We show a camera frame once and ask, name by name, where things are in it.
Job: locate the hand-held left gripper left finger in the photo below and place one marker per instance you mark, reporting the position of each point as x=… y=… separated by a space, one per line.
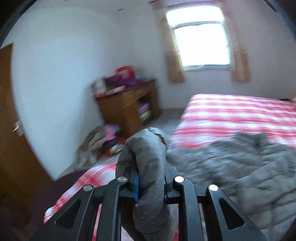
x=136 y=187

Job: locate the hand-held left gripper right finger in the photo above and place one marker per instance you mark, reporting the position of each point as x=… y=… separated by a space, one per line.
x=171 y=192

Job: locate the grey padded jacket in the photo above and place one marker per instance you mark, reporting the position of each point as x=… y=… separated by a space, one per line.
x=148 y=162

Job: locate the pile of clothes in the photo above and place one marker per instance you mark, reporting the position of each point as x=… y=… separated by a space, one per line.
x=101 y=141

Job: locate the purple clothes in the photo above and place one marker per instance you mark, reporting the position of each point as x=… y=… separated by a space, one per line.
x=120 y=81

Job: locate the stack of colourful boxes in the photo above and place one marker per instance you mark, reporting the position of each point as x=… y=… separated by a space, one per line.
x=144 y=112

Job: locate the dark cloth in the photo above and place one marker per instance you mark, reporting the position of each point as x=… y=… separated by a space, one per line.
x=55 y=185

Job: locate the wooden desk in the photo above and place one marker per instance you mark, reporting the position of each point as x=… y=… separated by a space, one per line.
x=124 y=102

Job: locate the pink flat box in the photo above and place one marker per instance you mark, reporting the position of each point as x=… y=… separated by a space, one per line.
x=111 y=90

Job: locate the bed with red plaid sheet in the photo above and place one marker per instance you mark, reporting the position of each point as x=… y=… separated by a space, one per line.
x=231 y=111

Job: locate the red paper bag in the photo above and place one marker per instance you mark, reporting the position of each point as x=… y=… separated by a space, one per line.
x=124 y=71

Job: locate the wooden door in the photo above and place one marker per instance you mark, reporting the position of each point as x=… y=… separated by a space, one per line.
x=16 y=162

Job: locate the beige patterned curtain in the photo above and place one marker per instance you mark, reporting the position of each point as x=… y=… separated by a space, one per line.
x=239 y=60
x=171 y=58

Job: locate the window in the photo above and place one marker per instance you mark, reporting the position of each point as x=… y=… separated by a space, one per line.
x=201 y=41

